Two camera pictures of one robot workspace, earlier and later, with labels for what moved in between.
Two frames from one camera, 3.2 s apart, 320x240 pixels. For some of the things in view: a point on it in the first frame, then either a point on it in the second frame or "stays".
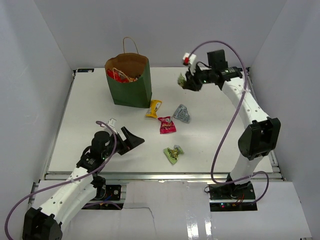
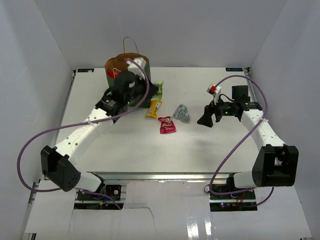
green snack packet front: x=172 y=154 to x=159 y=83
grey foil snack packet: x=181 y=114 stays
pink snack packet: x=167 y=125 stays
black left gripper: x=133 y=140 to x=152 y=89
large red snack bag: x=117 y=75 stays
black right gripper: x=191 y=84 to x=206 y=119
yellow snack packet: x=155 y=105 stays
